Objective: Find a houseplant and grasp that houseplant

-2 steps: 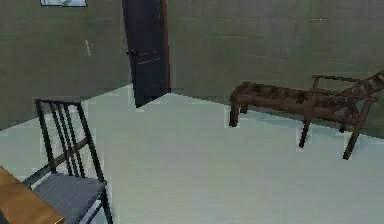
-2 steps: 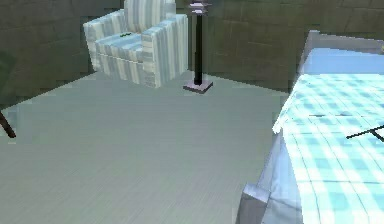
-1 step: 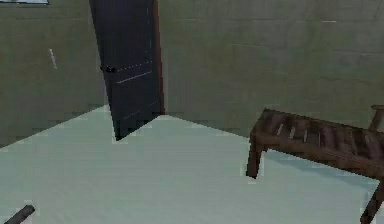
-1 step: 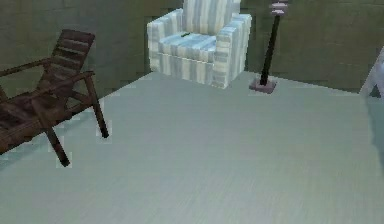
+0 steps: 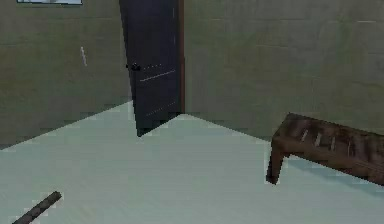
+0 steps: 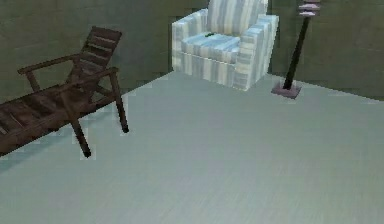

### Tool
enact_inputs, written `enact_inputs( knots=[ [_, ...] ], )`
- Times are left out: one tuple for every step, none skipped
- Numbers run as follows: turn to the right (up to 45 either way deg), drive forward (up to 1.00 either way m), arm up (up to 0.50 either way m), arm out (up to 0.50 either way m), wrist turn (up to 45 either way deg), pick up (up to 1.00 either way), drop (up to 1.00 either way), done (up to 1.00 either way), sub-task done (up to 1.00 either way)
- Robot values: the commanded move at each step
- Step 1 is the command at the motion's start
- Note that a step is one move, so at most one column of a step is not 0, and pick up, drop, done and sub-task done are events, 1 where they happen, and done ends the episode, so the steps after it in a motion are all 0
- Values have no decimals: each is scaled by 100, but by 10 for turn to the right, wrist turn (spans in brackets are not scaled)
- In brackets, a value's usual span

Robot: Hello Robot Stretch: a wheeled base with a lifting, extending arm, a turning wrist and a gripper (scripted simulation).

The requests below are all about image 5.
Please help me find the brown wooden slatted bench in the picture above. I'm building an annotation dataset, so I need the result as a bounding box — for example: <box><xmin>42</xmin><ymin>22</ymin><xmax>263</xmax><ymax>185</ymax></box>
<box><xmin>265</xmin><ymin>112</ymin><xmax>384</xmax><ymax>187</ymax></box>

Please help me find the dark brown wooden bar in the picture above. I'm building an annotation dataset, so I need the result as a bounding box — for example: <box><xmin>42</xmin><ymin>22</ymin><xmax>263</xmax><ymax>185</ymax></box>
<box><xmin>11</xmin><ymin>190</ymin><xmax>63</xmax><ymax>224</ymax></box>

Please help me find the dark blue room door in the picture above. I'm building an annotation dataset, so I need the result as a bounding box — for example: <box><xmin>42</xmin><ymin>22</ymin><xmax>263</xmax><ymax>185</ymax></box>
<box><xmin>118</xmin><ymin>0</ymin><xmax>186</xmax><ymax>138</ymax></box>

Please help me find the white framed window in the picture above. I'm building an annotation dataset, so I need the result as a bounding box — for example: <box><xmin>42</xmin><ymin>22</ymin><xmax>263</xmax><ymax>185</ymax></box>
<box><xmin>16</xmin><ymin>0</ymin><xmax>83</xmax><ymax>6</ymax></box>

